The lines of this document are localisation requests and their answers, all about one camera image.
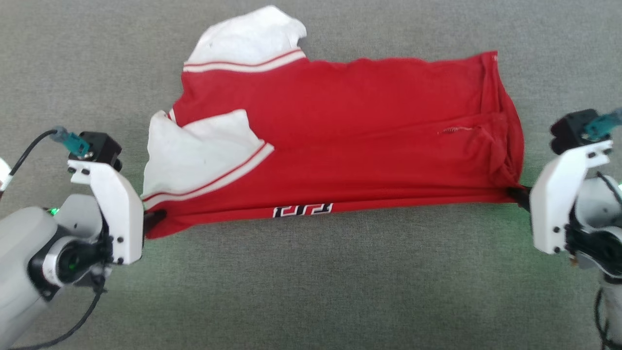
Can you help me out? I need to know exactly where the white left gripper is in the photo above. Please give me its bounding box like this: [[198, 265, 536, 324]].
[[67, 162, 167, 266]]

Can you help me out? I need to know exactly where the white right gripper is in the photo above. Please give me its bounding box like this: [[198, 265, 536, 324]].
[[507, 140, 614, 255]]

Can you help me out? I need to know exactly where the red and white jersey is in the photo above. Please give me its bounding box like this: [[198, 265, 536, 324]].
[[140, 5, 526, 240]]

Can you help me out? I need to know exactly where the black cable with teal plug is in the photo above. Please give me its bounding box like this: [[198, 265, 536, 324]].
[[583, 107, 622, 142], [0, 126, 91, 191]]

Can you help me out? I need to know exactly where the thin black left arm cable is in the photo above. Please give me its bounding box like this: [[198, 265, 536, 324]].
[[9, 286, 106, 350]]

